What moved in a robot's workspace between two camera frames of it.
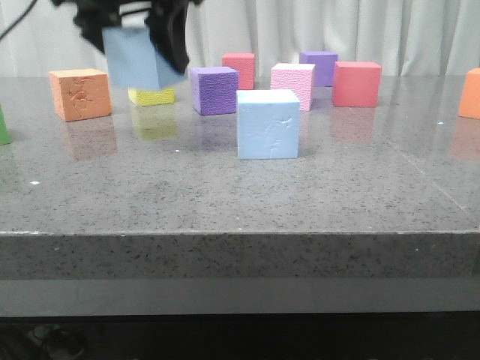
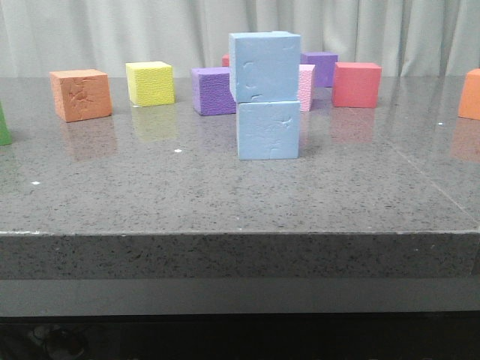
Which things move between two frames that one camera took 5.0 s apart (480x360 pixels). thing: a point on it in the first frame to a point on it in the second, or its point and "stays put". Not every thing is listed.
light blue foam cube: x=133 y=62 to x=265 y=66
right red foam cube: x=356 y=84 stays put
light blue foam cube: x=268 y=124 stays put
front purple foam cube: x=214 y=90 stays put
